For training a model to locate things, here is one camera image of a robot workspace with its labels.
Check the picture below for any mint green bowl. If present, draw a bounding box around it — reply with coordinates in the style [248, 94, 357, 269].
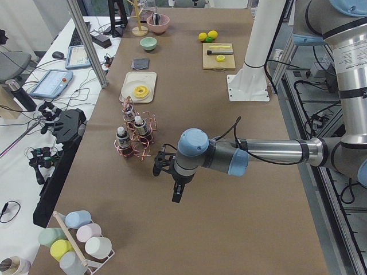
[140, 37, 157, 51]

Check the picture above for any tea bottle back of rack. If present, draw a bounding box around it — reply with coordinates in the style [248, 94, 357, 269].
[125, 104, 135, 120]

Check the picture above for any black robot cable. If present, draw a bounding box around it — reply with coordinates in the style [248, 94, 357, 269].
[213, 116, 304, 166]

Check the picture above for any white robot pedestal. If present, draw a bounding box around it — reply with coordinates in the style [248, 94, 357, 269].
[227, 0, 286, 101]

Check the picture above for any black keyboard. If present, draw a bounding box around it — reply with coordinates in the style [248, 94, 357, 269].
[69, 21, 91, 46]

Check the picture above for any black thermos bottle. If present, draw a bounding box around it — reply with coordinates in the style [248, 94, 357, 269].
[5, 79, 37, 112]

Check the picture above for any blue cup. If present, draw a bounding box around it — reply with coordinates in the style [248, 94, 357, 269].
[65, 210, 92, 229]

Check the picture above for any cream serving tray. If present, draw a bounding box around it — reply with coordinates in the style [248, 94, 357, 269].
[119, 72, 157, 103]

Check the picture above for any blue teach pendant tablet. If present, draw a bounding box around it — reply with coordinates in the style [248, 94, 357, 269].
[29, 69, 73, 99]

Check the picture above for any tea bottle front of rack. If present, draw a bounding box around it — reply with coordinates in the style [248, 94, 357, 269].
[116, 126, 132, 156]

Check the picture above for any yellow lemon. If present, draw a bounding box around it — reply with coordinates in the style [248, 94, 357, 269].
[207, 30, 218, 40]
[198, 32, 207, 41]

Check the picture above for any wooden mug tree stand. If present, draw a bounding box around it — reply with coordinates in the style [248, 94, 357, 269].
[128, 0, 148, 37]

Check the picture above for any pink bowl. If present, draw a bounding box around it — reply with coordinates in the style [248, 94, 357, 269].
[146, 13, 170, 34]

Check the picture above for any yellow cup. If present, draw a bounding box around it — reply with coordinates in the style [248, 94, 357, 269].
[50, 239, 75, 262]

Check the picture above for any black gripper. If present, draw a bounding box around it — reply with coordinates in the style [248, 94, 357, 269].
[153, 146, 184, 203]

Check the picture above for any pink cup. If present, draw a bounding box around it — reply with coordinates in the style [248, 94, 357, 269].
[76, 223, 101, 243]

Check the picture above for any tea bottle white cap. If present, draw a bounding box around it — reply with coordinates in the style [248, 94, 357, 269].
[134, 116, 148, 136]

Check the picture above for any half lemon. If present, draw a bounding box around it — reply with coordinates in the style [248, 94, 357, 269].
[216, 55, 225, 62]

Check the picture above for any tea bottle of rack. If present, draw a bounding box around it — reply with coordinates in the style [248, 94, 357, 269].
[116, 126, 132, 156]
[125, 104, 135, 120]

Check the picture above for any white wire cup rack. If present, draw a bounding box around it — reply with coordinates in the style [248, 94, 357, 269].
[53, 211, 115, 274]

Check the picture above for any green cup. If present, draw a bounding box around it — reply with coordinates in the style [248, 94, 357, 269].
[38, 227, 67, 248]

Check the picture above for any grey cup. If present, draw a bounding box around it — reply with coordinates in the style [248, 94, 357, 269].
[59, 252, 87, 275]

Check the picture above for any copper wire bottle rack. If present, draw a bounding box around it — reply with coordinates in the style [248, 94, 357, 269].
[114, 97, 157, 161]

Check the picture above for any aluminium frame post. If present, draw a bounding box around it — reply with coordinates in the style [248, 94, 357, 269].
[67, 0, 108, 88]

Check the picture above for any grey folded cloth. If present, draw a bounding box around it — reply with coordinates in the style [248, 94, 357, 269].
[131, 58, 150, 70]

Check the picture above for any wooden cutting board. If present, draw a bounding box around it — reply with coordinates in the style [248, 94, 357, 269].
[202, 42, 236, 70]

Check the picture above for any black computer mouse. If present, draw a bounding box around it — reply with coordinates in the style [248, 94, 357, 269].
[52, 51, 65, 59]

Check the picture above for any glazed donut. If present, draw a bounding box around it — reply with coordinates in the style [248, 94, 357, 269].
[133, 85, 150, 99]

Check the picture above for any yellow plastic knife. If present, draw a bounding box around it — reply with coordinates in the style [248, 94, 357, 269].
[208, 44, 231, 49]

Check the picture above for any white cup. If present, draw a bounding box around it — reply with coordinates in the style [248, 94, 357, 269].
[85, 237, 112, 260]

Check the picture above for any white plate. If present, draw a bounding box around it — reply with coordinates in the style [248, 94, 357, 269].
[120, 80, 153, 101]

